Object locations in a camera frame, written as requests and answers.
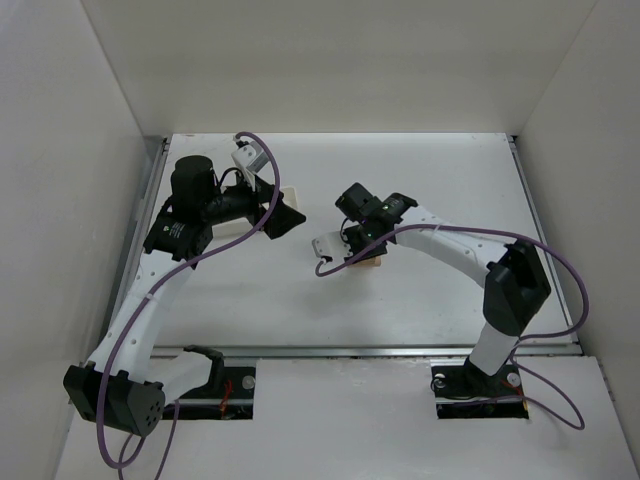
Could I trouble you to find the aluminium rail left side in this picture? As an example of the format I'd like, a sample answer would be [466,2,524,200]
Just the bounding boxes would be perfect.
[97,135,170,343]

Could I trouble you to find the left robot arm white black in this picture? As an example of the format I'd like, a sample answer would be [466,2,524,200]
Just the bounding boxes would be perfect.
[63,146,306,438]

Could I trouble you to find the aluminium rail front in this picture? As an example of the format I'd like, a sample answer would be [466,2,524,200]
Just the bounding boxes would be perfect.
[151,342,583,359]

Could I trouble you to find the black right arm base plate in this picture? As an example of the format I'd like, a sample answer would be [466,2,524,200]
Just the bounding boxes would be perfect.
[430,362,529,420]

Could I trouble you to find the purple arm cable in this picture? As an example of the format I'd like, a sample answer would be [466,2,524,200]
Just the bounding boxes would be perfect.
[97,131,279,480]
[314,224,591,432]

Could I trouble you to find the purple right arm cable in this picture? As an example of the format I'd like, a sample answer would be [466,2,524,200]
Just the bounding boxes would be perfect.
[314,224,591,432]

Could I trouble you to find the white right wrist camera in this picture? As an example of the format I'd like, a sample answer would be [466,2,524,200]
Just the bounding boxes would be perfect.
[312,231,353,262]

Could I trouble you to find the long light wood block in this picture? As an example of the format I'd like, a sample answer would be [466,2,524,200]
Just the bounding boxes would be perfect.
[350,256,382,268]

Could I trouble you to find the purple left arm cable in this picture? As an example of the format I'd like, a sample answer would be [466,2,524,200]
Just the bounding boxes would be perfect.
[97,131,279,480]

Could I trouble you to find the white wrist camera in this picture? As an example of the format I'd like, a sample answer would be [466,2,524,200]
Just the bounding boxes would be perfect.
[231,141,269,191]
[312,231,353,262]

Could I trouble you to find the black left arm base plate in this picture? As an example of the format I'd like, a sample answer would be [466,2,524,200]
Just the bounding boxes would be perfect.
[178,366,256,421]

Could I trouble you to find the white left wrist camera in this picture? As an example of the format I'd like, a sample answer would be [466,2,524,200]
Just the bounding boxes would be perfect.
[231,141,269,191]

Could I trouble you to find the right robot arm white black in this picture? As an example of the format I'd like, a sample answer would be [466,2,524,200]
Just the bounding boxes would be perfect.
[335,183,551,395]

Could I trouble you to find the white plastic tray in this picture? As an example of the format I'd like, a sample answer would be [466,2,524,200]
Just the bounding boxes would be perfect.
[212,186,298,238]

